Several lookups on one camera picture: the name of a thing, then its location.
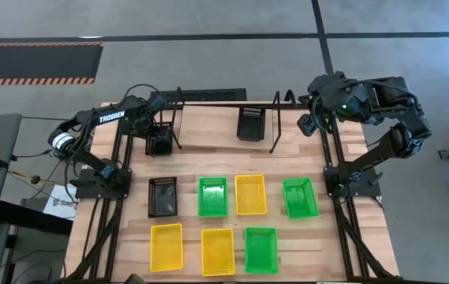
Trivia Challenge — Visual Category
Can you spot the black mat with orange stripes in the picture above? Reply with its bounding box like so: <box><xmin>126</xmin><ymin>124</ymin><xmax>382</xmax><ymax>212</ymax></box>
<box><xmin>0</xmin><ymin>42</ymin><xmax>105</xmax><ymax>87</ymax></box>

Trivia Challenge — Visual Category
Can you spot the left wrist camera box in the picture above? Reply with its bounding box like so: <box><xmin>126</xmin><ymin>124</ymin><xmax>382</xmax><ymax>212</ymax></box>
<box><xmin>151</xmin><ymin>94</ymin><xmax>168</xmax><ymax>114</ymax></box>

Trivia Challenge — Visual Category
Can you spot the white printed paper sheet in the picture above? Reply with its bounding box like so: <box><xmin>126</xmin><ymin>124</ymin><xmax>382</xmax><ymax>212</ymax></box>
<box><xmin>42</xmin><ymin>183</ymin><xmax>80</xmax><ymax>221</ymax></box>

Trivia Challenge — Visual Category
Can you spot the black perforated metal bar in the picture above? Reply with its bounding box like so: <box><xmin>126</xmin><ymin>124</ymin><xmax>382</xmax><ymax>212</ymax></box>
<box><xmin>149</xmin><ymin>88</ymin><xmax>248</xmax><ymax>103</ymax></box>

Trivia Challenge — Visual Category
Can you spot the yellow plastic slotted basket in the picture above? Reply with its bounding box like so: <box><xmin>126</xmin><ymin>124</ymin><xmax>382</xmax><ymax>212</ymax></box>
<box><xmin>200</xmin><ymin>227</ymin><xmax>237</xmax><ymax>278</ymax></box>
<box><xmin>234</xmin><ymin>174</ymin><xmax>268</xmax><ymax>216</ymax></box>
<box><xmin>149</xmin><ymin>222</ymin><xmax>185</xmax><ymax>274</ymax></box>

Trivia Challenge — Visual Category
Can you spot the black aluminium rig frame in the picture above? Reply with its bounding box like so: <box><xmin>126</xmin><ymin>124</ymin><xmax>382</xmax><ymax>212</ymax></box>
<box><xmin>62</xmin><ymin>100</ymin><xmax>401</xmax><ymax>283</ymax></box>

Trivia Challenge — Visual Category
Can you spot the black plastic slotted basket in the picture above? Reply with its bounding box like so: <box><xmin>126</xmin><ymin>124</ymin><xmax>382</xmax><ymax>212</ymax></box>
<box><xmin>236</xmin><ymin>106</ymin><xmax>267</xmax><ymax>142</ymax></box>
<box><xmin>148</xmin><ymin>176</ymin><xmax>179</xmax><ymax>219</ymax></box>
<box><xmin>144</xmin><ymin>121</ymin><xmax>174</xmax><ymax>157</ymax></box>

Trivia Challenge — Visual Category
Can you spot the black desk beam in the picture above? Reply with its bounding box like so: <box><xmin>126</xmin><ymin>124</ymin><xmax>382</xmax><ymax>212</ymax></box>
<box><xmin>0</xmin><ymin>200</ymin><xmax>74</xmax><ymax>237</ymax></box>

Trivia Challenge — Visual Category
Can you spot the green plastic slotted basket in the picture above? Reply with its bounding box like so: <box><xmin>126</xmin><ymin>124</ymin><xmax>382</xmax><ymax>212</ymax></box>
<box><xmin>281</xmin><ymin>177</ymin><xmax>320</xmax><ymax>220</ymax></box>
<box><xmin>197</xmin><ymin>176</ymin><xmax>230</xmax><ymax>218</ymax></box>
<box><xmin>244</xmin><ymin>226</ymin><xmax>279</xmax><ymax>275</ymax></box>

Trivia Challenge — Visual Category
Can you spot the black shelf side frame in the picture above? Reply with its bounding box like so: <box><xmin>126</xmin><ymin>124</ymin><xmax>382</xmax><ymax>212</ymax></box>
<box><xmin>160</xmin><ymin>86</ymin><xmax>185</xmax><ymax>151</ymax></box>
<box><xmin>269</xmin><ymin>89</ymin><xmax>299</xmax><ymax>155</ymax></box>

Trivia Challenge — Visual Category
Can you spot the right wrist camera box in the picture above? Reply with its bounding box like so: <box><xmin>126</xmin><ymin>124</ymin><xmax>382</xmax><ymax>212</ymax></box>
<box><xmin>296</xmin><ymin>113</ymin><xmax>320</xmax><ymax>138</ymax></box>

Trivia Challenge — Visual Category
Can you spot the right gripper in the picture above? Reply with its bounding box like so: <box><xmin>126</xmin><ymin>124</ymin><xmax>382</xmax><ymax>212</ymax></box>
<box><xmin>307</xmin><ymin>73</ymin><xmax>354</xmax><ymax>118</ymax></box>

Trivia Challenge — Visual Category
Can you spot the yellow cable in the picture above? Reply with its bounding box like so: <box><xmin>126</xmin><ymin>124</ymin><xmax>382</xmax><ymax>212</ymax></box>
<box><xmin>9</xmin><ymin>167</ymin><xmax>69</xmax><ymax>187</ymax></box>

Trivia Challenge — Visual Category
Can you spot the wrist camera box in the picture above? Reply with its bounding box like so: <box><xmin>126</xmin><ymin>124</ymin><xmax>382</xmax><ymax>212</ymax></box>
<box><xmin>296</xmin><ymin>113</ymin><xmax>320</xmax><ymax>138</ymax></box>
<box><xmin>151</xmin><ymin>94</ymin><xmax>168</xmax><ymax>114</ymax></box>

